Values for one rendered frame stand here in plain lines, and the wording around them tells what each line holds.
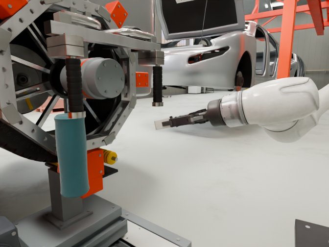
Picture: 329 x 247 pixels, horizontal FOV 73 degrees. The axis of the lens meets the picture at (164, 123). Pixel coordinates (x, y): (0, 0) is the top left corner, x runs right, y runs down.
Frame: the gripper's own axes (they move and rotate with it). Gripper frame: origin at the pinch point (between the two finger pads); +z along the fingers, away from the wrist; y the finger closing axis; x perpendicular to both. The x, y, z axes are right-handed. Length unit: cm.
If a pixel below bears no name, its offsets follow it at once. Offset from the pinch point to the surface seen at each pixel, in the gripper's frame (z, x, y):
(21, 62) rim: 36, -30, 20
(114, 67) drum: 11.4, -21.5, 4.5
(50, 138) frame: 32.4, -3.5, 19.5
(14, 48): 67, -47, 6
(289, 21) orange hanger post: -33, -92, -351
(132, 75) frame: 24.5, -22.8, -20.6
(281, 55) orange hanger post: -13, -47, -351
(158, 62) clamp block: 2.6, -21.2, -9.0
